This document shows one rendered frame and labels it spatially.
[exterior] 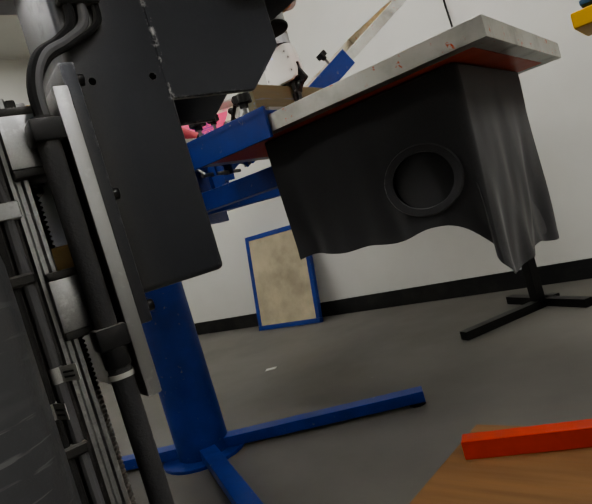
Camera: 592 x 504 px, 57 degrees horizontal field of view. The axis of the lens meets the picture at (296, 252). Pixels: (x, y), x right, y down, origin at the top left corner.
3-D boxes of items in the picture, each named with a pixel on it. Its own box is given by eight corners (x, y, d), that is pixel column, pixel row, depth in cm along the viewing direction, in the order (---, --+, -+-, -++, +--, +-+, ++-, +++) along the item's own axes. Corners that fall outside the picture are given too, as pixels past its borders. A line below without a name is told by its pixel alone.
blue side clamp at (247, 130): (284, 135, 123) (276, 105, 123) (271, 136, 120) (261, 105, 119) (198, 172, 142) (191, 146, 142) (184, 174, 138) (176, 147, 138)
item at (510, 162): (563, 237, 138) (519, 71, 136) (513, 283, 103) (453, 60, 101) (550, 239, 140) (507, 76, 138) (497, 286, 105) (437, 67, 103)
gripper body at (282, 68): (254, 51, 150) (266, 91, 150) (282, 35, 143) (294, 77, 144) (271, 54, 156) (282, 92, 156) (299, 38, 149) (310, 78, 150)
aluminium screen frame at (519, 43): (561, 57, 136) (557, 42, 135) (486, 36, 90) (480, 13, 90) (314, 153, 185) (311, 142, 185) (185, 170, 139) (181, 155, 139)
